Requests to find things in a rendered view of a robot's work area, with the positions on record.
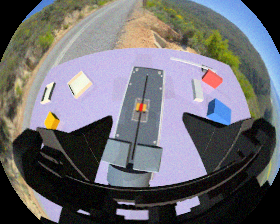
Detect yellow square block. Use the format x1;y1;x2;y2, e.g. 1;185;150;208
44;112;60;129

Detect blue rectangular block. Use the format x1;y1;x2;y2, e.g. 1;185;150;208
207;97;232;125

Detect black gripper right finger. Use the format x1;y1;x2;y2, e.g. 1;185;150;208
183;112;256;173

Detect red rectangular block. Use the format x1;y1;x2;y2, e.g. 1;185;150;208
201;69;222;89

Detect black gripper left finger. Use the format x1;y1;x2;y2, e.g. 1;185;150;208
36;115;113;183

